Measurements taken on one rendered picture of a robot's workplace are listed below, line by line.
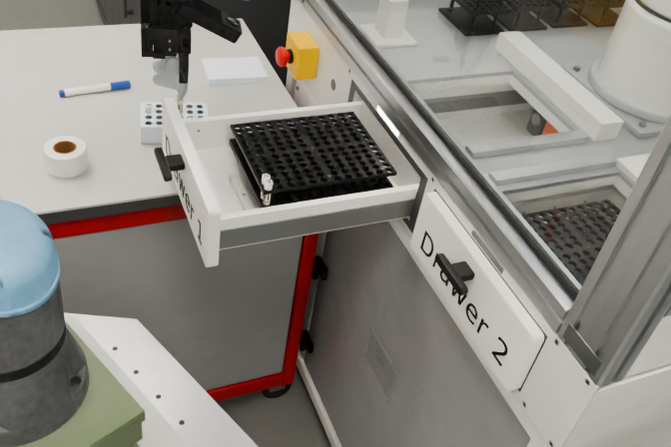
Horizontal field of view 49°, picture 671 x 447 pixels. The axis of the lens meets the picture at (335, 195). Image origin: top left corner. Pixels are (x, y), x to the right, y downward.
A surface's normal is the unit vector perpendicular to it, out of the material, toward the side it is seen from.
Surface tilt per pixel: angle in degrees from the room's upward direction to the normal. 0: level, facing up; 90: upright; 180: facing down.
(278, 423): 0
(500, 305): 90
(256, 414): 0
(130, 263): 90
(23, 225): 7
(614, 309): 90
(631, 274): 90
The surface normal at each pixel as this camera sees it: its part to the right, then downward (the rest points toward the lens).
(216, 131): 0.38, 0.63
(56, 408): 0.79, 0.21
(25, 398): 0.52, 0.33
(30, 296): 0.82, 0.41
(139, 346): 0.14, -0.76
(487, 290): -0.91, 0.14
